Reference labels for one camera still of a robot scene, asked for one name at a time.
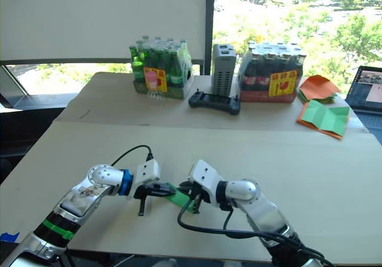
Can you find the orange flat paper sheet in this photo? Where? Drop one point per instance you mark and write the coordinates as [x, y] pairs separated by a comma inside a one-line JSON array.
[[334, 134]]

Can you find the white roller blind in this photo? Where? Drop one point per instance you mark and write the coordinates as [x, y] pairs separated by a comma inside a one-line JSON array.
[[104, 19]]

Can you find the dark window frame post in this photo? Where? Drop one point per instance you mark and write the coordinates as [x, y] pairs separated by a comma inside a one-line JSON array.
[[210, 22]]

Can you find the blue tape piece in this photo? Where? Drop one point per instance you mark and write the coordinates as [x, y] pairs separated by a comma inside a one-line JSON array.
[[8, 237]]

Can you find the green glass bottle pack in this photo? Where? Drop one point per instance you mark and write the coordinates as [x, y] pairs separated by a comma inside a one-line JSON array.
[[159, 70]]

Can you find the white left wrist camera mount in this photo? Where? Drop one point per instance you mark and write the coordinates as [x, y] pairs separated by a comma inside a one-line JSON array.
[[147, 171]]

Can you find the green paper strip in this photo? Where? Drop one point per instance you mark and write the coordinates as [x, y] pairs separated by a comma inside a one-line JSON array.
[[179, 199]]

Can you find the green creased paper sheet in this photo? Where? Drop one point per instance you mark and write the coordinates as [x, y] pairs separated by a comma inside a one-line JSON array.
[[325, 116]]

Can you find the grey perforated box device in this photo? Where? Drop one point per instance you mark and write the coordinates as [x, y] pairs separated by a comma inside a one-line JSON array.
[[223, 73]]

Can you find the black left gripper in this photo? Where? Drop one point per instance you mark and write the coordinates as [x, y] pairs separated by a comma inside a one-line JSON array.
[[146, 191]]

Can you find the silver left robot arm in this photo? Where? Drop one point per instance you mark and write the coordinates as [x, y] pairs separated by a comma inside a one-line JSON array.
[[101, 176]]

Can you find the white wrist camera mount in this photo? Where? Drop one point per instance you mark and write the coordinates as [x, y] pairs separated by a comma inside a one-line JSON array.
[[147, 171], [206, 174]]

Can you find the dark cola bottle pack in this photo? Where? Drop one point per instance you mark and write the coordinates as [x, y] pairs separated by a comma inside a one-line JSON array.
[[270, 76]]

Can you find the open laptop computer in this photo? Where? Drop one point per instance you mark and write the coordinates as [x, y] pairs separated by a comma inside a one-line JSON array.
[[367, 90]]

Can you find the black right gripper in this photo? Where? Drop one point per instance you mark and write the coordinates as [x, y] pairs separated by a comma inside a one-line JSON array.
[[200, 193]]

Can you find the orange folded paper stack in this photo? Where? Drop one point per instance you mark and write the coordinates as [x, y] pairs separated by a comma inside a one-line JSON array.
[[319, 87]]

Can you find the black handheld controller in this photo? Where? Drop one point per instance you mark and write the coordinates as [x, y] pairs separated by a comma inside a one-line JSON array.
[[214, 101]]

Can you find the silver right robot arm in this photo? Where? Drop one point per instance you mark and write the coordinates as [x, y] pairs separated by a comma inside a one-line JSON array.
[[244, 190]]

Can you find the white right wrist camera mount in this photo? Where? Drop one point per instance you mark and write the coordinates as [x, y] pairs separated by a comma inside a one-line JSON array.
[[206, 174]]

